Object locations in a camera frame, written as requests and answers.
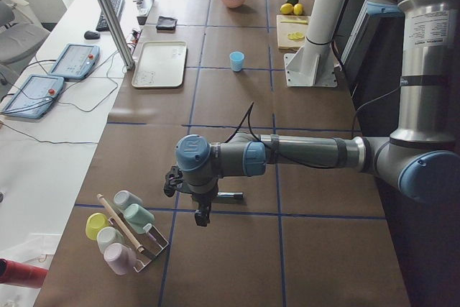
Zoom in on grey cup on rack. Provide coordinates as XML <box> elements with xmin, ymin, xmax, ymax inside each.
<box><xmin>113</xmin><ymin>190</ymin><xmax>143</xmax><ymax>211</ymax></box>

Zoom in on yellow lemon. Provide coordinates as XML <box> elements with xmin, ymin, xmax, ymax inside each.
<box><xmin>293</xmin><ymin>3</ymin><xmax>304</xmax><ymax>16</ymax></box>
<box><xmin>280</xmin><ymin>3</ymin><xmax>294</xmax><ymax>15</ymax></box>

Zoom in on black keyboard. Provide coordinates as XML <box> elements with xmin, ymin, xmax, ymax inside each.
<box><xmin>95</xmin><ymin>0</ymin><xmax>126</xmax><ymax>32</ymax></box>

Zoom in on blue teach pendant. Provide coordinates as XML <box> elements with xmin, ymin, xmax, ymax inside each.
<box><xmin>48</xmin><ymin>44</ymin><xmax>100</xmax><ymax>80</ymax></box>
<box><xmin>1</xmin><ymin>75</ymin><xmax>65</xmax><ymax>119</ymax></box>

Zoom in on red bottle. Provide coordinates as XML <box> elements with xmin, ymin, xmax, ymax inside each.
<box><xmin>1</xmin><ymin>258</ymin><xmax>48</xmax><ymax>288</ymax></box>

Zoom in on near blue teach pendant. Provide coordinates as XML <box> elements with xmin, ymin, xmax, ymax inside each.
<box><xmin>1</xmin><ymin>75</ymin><xmax>65</xmax><ymax>119</ymax></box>

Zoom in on yellow cup on rack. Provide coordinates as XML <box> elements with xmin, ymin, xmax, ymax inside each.
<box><xmin>85</xmin><ymin>213</ymin><xmax>110</xmax><ymax>241</ymax></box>

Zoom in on yellow plastic knife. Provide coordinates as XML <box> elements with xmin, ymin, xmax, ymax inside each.
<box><xmin>280</xmin><ymin>19</ymin><xmax>309</xmax><ymax>24</ymax></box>

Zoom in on aluminium frame post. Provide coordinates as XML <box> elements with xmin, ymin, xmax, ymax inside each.
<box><xmin>98</xmin><ymin>0</ymin><xmax>135</xmax><ymax>70</ymax></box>

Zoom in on lemon slices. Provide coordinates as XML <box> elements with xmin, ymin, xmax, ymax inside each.
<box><xmin>287</xmin><ymin>32</ymin><xmax>305</xmax><ymax>41</ymax></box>

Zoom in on steel muddler black tip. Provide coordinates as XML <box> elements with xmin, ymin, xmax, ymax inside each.
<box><xmin>217</xmin><ymin>192</ymin><xmax>244</xmax><ymax>200</ymax></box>

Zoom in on black computer mouse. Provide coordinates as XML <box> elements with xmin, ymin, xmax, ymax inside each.
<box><xmin>83</xmin><ymin>31</ymin><xmax>100</xmax><ymax>40</ymax></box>

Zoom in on pink lilac cup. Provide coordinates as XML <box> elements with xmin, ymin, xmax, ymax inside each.
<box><xmin>103</xmin><ymin>243</ymin><xmax>137</xmax><ymax>275</ymax></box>

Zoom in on folded grey cloth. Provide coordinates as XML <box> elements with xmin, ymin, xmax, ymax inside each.
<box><xmin>156</xmin><ymin>16</ymin><xmax>178</xmax><ymax>32</ymax></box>

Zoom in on white wire cup rack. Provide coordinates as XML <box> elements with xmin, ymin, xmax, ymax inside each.
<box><xmin>109</xmin><ymin>216</ymin><xmax>169</xmax><ymax>273</ymax></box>

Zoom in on far blue teach pendant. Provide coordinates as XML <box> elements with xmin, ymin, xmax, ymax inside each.
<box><xmin>48</xmin><ymin>44</ymin><xmax>100</xmax><ymax>80</ymax></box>

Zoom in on grey office chair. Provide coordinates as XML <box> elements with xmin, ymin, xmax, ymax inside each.
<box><xmin>1</xmin><ymin>1</ymin><xmax>50</xmax><ymax>65</ymax></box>

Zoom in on light blue plastic cup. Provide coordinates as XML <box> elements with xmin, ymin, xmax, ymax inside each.
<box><xmin>229</xmin><ymin>51</ymin><xmax>245</xmax><ymax>72</ymax></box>

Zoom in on pale green cup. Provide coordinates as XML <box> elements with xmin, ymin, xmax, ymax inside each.
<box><xmin>96</xmin><ymin>226</ymin><xmax>125</xmax><ymax>254</ymax></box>

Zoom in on wooden cutting board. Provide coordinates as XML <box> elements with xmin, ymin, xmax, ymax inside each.
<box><xmin>276</xmin><ymin>15</ymin><xmax>310</xmax><ymax>50</ymax></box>

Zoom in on white pedestal column base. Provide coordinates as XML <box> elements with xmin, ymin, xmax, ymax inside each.
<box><xmin>285</xmin><ymin>0</ymin><xmax>345</xmax><ymax>88</ymax></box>

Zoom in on wooden rack handle rod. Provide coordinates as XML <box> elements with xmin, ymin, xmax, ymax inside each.
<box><xmin>96</xmin><ymin>194</ymin><xmax>144</xmax><ymax>253</ymax></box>

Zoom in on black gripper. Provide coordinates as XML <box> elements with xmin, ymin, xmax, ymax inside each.
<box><xmin>163</xmin><ymin>165</ymin><xmax>219</xmax><ymax>226</ymax></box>

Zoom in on cream bear serving tray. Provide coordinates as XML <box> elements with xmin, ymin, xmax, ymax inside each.
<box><xmin>132</xmin><ymin>41</ymin><xmax>187</xmax><ymax>88</ymax></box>

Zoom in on mint green cup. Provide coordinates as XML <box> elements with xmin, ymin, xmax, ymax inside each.
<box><xmin>123</xmin><ymin>203</ymin><xmax>155</xmax><ymax>234</ymax></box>

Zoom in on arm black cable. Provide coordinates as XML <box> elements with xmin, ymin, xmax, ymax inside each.
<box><xmin>224</xmin><ymin>101</ymin><xmax>357</xmax><ymax>170</ymax></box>

